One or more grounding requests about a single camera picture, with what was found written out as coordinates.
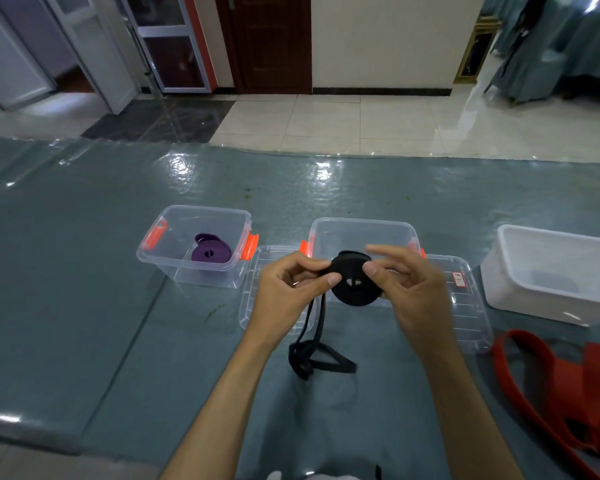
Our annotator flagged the person's right hand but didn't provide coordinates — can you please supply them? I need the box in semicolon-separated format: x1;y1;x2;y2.
362;243;459;363

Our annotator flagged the person's left hand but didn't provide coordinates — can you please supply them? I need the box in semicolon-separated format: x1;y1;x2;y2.
245;251;343;353

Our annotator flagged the narrow black resistance band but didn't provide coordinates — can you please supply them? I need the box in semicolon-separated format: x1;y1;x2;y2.
287;250;385;381

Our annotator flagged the purple resistance band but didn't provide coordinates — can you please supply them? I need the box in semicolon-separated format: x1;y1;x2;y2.
191;240;233;264

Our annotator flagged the clear plastic storage box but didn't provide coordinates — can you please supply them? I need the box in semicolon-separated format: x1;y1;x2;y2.
136;204;260;289
299;217;427;308

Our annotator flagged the white plastic box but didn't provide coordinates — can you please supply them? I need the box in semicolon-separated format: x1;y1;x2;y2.
481;224;600;327

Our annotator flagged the red resistance band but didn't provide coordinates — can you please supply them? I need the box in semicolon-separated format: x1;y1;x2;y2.
491;329;600;480

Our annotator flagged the person's right forearm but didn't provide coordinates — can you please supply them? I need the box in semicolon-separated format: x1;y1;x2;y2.
425;342;523;480

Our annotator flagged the person's left forearm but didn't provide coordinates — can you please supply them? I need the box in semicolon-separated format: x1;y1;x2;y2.
159;337;276;480

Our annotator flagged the clear lid orange handle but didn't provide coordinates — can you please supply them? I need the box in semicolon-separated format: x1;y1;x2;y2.
427;253;495;355
238;244;321;335

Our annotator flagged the person's white shirt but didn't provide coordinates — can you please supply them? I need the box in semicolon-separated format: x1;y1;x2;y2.
267;469;381;480

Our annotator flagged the teal felt table cover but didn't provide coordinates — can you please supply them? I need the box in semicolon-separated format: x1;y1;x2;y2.
0;138;600;480

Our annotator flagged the dark brown wooden door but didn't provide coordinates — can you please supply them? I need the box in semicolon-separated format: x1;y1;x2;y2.
215;0;313;95

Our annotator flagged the white framed glass door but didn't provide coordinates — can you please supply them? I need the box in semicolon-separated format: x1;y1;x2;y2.
119;0;217;94

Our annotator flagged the narrow white door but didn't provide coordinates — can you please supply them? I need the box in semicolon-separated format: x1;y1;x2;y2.
42;0;140;115

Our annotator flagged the white open door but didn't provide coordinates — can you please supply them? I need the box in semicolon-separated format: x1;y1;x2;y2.
0;0;56;111

